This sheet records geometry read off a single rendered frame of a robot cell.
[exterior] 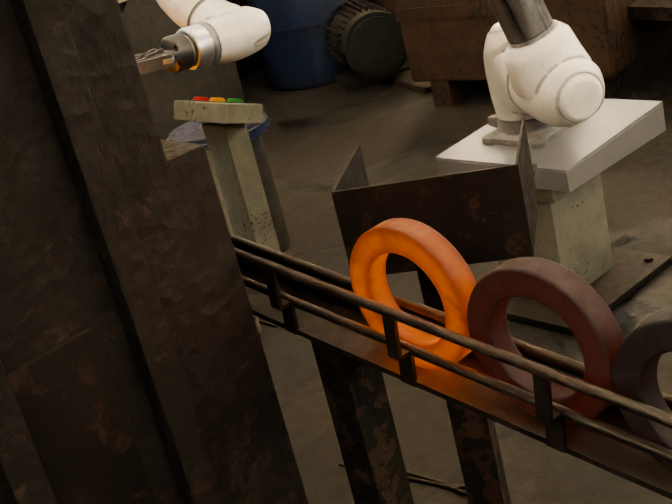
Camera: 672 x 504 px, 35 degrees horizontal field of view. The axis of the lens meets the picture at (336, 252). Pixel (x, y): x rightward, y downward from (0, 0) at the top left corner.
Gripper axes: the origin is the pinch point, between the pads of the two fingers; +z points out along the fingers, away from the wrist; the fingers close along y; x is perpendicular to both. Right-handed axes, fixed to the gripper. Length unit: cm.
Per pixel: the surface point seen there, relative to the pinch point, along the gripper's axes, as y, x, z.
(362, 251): -95, -13, 25
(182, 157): -76, 0, 34
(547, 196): -42, -48, -77
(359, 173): -64, -16, -4
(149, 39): 177, -20, -122
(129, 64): -76, 13, 38
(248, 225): 36, -54, -50
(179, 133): 87, -37, -68
